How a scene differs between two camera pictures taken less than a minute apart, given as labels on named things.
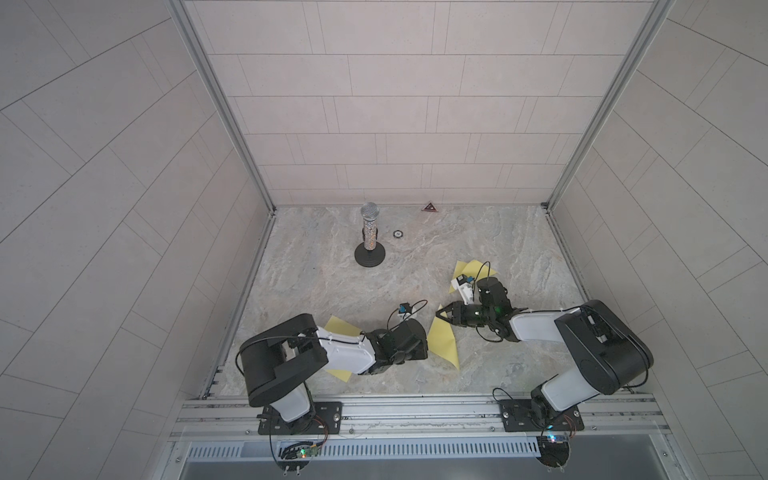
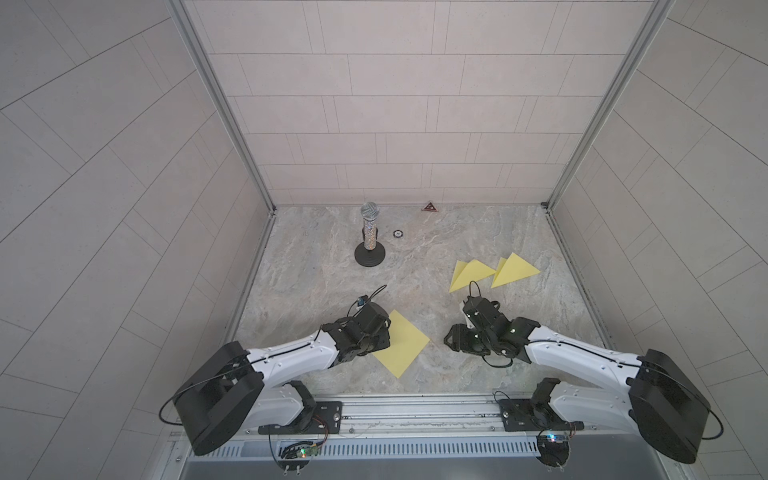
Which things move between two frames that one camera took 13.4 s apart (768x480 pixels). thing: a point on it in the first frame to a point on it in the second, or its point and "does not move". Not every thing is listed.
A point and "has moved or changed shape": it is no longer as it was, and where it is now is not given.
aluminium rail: x=607 y=416 does not move
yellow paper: x=441 y=339 to x=512 y=269
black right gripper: x=458 y=313 to x=455 y=337
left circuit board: x=295 y=456 does not move
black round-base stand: x=370 y=253 does not move
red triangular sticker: x=429 y=207 does not move
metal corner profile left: x=214 y=81 does not move
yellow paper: x=338 y=325 has moved or changed shape
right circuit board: x=553 y=454 does not move
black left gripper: x=422 y=348 to x=384 y=339
